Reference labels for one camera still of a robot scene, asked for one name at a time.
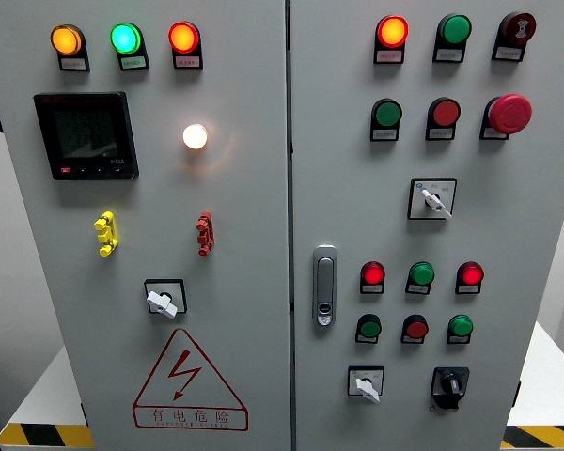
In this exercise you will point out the small green lamp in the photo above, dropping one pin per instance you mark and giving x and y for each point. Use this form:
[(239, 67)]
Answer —
[(421, 273), (460, 325)]

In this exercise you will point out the green lit round lamp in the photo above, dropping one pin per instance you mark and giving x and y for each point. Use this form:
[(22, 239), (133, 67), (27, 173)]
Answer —
[(126, 38)]

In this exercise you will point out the yellow lit round lamp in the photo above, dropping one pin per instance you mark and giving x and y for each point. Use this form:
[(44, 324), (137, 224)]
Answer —
[(67, 40)]

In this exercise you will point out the large dark green lamp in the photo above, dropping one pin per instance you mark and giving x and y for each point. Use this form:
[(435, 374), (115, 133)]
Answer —
[(455, 29)]

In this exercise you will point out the small red lit lamp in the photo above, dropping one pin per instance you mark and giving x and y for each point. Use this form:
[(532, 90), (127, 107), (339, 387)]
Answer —
[(372, 273), (470, 274)]

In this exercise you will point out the white lit lamp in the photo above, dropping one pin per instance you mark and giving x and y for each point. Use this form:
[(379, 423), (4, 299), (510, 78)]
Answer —
[(195, 136)]

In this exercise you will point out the red warning triangle sign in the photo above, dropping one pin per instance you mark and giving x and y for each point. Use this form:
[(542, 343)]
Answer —
[(188, 415)]

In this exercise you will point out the black yellow striped tape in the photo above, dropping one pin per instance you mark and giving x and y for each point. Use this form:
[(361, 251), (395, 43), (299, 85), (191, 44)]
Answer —
[(47, 435), (545, 437)]

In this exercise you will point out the dark red buzzer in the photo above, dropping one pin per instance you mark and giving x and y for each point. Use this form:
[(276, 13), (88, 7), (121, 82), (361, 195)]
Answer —
[(520, 27)]

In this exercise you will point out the small red push button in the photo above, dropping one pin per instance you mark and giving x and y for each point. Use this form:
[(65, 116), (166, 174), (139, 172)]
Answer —
[(416, 328)]

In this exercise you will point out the small black label plate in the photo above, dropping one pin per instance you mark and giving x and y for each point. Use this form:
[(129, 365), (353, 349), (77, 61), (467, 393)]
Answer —
[(365, 340), (416, 289), (384, 135), (388, 56), (448, 55), (492, 134), (187, 61), (371, 289), (439, 134), (508, 54), (466, 289), (411, 340), (457, 340), (73, 64), (133, 62)]

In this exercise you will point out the small green push button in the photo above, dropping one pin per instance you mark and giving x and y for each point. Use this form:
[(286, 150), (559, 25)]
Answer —
[(369, 328)]

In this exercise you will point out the silver door lock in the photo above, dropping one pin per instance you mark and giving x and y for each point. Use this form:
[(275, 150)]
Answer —
[(324, 282)]

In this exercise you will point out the large red lit lamp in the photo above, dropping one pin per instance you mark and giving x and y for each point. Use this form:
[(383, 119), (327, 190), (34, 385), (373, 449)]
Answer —
[(392, 31), (183, 37)]

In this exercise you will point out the pale grey cabinet door with lock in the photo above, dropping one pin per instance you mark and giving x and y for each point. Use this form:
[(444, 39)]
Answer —
[(352, 202)]

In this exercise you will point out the large red stop button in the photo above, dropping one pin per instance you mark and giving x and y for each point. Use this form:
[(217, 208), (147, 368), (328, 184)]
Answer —
[(510, 114)]

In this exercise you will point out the black display meter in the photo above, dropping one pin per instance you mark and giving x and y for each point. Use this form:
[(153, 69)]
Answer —
[(87, 136)]

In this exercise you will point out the large green push button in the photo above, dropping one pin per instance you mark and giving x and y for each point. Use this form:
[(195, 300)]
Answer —
[(387, 113)]

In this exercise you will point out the large red push button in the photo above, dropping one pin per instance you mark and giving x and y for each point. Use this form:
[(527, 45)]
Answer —
[(445, 113)]

